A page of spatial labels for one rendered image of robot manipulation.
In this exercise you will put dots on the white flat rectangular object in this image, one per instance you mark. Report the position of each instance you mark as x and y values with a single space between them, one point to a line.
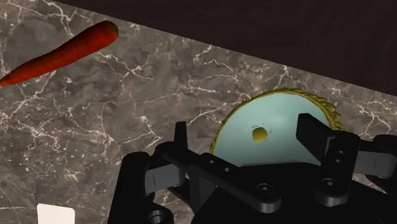
55 214

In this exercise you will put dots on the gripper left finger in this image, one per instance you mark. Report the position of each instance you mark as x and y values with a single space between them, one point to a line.
139 186

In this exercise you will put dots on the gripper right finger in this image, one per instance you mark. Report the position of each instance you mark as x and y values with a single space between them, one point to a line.
338 155

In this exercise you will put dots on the orange carrot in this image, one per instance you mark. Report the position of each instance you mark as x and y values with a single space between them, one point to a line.
71 49

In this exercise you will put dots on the light blue gold-rimmed plate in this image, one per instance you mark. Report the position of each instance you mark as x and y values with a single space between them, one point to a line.
273 111

